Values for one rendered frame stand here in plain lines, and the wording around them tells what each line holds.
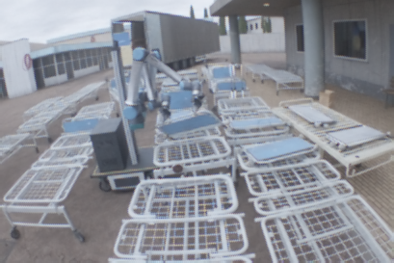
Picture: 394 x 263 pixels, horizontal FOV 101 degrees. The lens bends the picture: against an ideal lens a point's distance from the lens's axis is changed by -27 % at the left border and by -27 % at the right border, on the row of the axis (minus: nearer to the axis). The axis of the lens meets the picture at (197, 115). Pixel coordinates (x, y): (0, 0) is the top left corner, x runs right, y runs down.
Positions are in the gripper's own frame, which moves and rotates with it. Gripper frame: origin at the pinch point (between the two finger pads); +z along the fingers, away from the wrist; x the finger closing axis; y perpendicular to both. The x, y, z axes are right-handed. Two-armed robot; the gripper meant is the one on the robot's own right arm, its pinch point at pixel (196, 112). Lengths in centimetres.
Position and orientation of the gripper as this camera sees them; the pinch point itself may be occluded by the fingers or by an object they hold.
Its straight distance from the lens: 215.6
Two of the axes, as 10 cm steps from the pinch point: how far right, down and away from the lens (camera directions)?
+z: -0.3, 9.0, -4.3
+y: -8.1, 2.3, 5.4
